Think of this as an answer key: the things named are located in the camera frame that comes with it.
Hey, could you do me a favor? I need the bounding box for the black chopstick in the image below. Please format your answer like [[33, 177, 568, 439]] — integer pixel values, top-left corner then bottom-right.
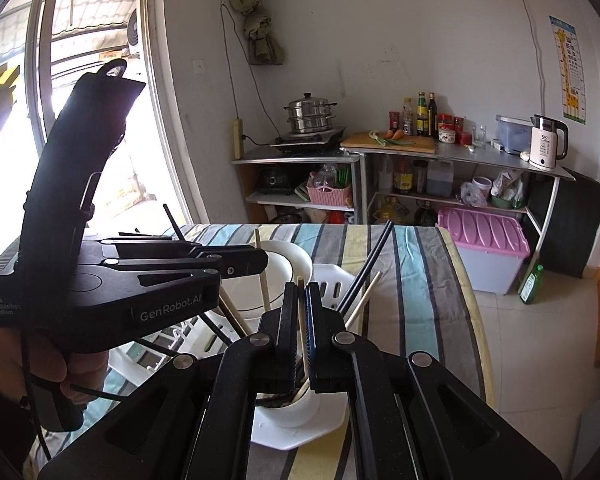
[[337, 220, 394, 316], [198, 313, 232, 347], [162, 204, 186, 242]]

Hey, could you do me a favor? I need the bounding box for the metal kitchen shelf left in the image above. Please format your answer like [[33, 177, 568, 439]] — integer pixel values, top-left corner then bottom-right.
[[233, 148, 367, 223]]

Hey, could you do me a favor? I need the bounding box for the metal kitchen counter shelf right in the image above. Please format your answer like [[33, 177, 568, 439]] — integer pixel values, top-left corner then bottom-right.
[[346, 142, 600, 278]]

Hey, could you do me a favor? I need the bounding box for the person's left hand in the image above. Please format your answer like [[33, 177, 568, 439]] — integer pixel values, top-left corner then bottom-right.
[[0, 328, 109, 404]]

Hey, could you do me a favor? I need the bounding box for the wooden chopstick right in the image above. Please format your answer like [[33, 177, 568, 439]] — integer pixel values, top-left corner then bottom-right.
[[219, 287, 252, 338]]

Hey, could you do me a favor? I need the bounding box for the large white ceramic bowl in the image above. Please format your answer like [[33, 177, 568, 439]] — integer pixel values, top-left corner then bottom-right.
[[222, 240, 313, 330]]

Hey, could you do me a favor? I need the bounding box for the black chopstick in cup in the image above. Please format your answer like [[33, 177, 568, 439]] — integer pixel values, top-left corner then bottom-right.
[[337, 220, 394, 316]]

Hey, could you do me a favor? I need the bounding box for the white cylindrical utensil cup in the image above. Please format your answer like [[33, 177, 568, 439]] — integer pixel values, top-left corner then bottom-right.
[[256, 382, 320, 429]]

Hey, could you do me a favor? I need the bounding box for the wooden chopstick in cup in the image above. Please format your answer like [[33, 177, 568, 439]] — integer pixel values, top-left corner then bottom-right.
[[346, 271, 382, 332]]

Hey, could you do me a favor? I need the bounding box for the black chopstick on table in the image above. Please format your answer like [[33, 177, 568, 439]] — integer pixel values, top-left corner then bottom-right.
[[198, 313, 232, 347]]

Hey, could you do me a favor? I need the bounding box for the white plastic dish rack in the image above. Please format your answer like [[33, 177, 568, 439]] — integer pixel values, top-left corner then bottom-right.
[[107, 261, 382, 452]]

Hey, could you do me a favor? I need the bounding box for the striped tablecloth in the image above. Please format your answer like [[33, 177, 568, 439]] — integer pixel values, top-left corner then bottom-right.
[[24, 222, 496, 480]]

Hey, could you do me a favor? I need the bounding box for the pink plastic basket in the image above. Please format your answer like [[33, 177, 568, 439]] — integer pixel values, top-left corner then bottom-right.
[[306, 185, 353, 208]]

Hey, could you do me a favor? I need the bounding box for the black induction cooker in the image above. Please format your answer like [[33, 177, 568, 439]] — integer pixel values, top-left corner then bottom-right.
[[268, 127, 346, 155]]

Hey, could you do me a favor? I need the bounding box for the stainless steel steamer pot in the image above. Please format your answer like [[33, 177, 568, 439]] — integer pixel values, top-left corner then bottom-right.
[[284, 92, 337, 134]]

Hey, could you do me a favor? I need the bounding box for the pink lid storage bin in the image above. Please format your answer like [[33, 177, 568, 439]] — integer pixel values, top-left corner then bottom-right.
[[438, 207, 530, 295]]

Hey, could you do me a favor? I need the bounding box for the wooden cutting board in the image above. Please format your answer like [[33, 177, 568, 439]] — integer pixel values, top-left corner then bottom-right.
[[340, 130, 437, 155]]

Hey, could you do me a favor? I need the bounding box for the green bottle on floor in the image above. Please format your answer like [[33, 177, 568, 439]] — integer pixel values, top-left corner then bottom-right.
[[518, 263, 544, 304]]

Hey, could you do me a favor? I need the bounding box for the green label sauce bottle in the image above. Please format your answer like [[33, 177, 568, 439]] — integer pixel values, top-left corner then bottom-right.
[[416, 91, 429, 136]]

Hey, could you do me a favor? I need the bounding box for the dark soy sauce bottle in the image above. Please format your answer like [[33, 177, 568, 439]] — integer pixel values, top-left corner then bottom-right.
[[428, 92, 438, 139]]

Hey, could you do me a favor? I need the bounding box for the red white seasoning jar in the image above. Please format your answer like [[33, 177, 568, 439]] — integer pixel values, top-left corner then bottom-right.
[[438, 122, 456, 144]]

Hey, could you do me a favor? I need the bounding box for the hanging green cloth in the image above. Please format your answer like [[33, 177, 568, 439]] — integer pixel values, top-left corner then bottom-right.
[[230, 0, 285, 65]]

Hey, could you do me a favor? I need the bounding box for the clear plastic storage container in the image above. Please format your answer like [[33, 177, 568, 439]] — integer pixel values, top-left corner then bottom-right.
[[495, 115, 532, 155]]

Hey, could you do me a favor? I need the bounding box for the white electric kettle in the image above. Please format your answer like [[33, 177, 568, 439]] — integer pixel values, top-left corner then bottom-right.
[[529, 114, 569, 169]]

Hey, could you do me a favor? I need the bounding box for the giraffe height chart poster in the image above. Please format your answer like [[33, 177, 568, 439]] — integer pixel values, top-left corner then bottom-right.
[[550, 15, 586, 125]]

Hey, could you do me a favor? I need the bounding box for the power strip on wall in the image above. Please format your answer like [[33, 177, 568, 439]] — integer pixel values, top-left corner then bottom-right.
[[232, 118, 244, 160]]

